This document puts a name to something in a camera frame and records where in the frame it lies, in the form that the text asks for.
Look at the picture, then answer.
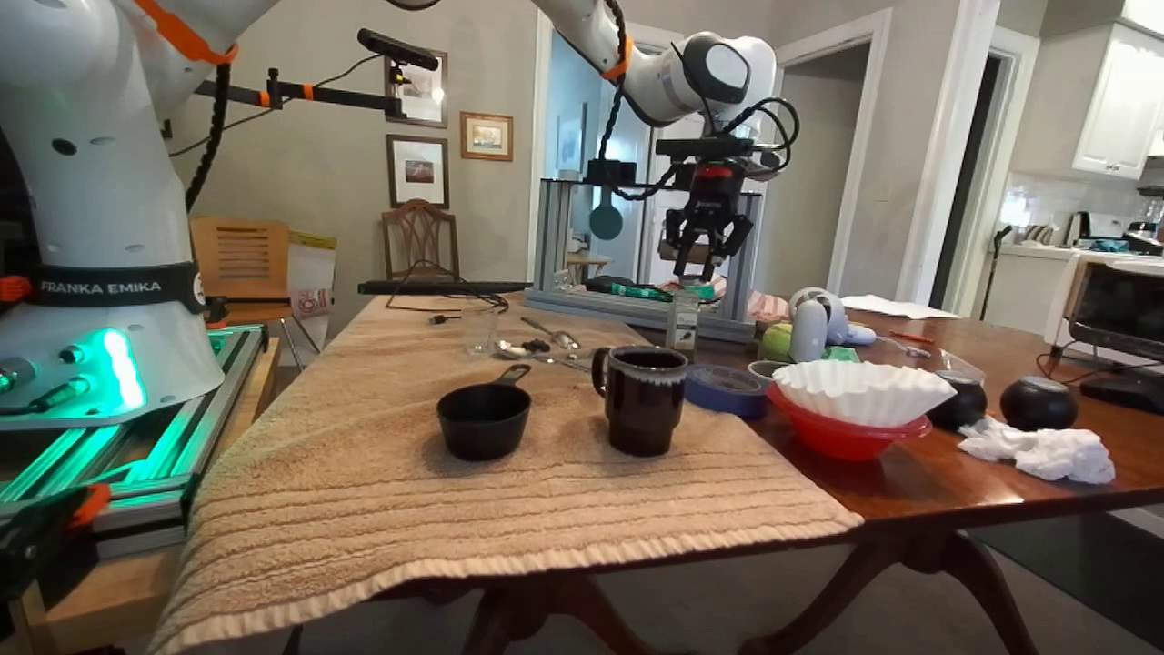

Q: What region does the black measuring cup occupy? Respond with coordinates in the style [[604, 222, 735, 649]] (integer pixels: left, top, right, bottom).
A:
[[435, 364, 532, 461]]

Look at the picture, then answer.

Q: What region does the glass shaker jar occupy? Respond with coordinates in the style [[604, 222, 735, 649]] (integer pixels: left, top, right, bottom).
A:
[[668, 290, 698, 352]]

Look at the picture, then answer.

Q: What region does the white crumpled tissue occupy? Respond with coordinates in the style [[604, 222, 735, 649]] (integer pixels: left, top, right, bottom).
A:
[[960, 417, 1116, 483]]

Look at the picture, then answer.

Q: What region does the green tennis ball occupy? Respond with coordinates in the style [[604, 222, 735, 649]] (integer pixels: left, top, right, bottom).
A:
[[760, 320, 792, 362]]

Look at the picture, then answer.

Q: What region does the wooden dining table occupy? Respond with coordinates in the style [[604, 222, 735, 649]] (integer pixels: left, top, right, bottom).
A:
[[467, 320, 1164, 655]]

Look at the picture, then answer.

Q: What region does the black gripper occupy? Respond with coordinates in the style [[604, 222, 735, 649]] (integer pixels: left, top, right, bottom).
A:
[[661, 160, 753, 282]]

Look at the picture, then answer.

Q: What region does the toaster oven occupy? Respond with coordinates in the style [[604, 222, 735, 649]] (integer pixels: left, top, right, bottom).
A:
[[1063, 259, 1164, 364]]

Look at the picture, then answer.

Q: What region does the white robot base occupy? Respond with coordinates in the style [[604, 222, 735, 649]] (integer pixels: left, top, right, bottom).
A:
[[0, 0, 269, 430]]

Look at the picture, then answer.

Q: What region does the green crumpled object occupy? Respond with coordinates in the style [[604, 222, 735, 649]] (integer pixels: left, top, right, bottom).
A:
[[824, 345, 861, 362]]

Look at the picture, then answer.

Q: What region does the black round ball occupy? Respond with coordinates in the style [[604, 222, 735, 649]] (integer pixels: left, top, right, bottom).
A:
[[1001, 375, 1078, 430], [926, 380, 989, 433]]

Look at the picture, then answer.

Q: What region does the white vr controller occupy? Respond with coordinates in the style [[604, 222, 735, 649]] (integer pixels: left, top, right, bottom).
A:
[[790, 286, 876, 362]]

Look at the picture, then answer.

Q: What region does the black keyboard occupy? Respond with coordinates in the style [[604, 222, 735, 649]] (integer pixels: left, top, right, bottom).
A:
[[356, 282, 532, 294]]

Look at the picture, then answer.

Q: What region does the black camera on boom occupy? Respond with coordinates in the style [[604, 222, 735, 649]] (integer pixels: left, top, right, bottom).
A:
[[356, 29, 441, 68]]

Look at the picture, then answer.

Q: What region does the red bowl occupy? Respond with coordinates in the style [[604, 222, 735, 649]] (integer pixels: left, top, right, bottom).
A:
[[766, 388, 926, 461]]

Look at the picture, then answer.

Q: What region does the silver spoon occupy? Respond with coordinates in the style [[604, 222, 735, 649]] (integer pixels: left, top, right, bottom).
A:
[[488, 316, 528, 362], [521, 316, 582, 357]]

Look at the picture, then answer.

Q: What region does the dark brown mug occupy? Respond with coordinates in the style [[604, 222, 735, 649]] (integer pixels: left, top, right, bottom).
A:
[[591, 345, 692, 455]]

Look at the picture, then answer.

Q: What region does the wooden chair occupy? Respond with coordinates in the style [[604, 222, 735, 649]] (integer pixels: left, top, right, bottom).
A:
[[383, 199, 463, 282]]

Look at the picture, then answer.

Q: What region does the silver spoon lower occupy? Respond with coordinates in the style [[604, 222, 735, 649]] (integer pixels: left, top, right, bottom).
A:
[[521, 316, 582, 357]]

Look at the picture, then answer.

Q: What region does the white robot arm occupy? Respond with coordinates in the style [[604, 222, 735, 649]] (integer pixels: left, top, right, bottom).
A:
[[532, 0, 783, 282]]

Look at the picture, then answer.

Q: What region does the silver spoon upper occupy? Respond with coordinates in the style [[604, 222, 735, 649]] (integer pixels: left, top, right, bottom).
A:
[[488, 316, 528, 362]]

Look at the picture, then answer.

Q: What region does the small framed wall picture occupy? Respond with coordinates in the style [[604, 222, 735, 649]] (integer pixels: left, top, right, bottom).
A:
[[463, 113, 513, 160]]

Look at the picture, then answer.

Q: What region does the framed picture upper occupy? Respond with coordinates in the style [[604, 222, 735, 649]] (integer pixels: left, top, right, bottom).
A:
[[387, 60, 442, 126]]

